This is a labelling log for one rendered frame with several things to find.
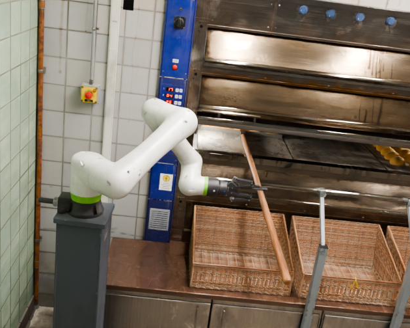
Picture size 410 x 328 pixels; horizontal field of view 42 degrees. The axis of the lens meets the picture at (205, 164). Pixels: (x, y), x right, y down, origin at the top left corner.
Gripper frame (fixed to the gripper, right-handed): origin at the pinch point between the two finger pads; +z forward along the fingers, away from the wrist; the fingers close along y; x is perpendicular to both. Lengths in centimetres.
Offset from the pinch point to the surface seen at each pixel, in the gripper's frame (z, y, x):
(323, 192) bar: 36.6, 3.1, -15.4
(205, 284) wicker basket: -19, 59, -5
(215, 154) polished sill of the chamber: -19, 2, -54
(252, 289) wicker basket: 6, 59, -5
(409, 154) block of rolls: 107, -4, -80
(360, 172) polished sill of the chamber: 68, 3, -53
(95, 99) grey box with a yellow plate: -89, -25, -48
